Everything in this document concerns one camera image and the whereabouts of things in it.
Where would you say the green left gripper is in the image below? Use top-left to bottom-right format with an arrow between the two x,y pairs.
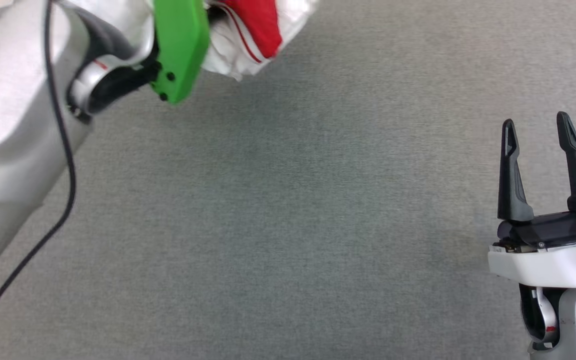
150,0 -> 212,106

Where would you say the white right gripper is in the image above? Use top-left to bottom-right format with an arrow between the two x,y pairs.
487,111 -> 576,290

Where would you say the red white basketball jersey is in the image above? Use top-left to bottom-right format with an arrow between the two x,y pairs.
200,0 -> 320,82

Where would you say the black left camera cable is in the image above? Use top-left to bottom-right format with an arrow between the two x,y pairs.
0,0 -> 78,346

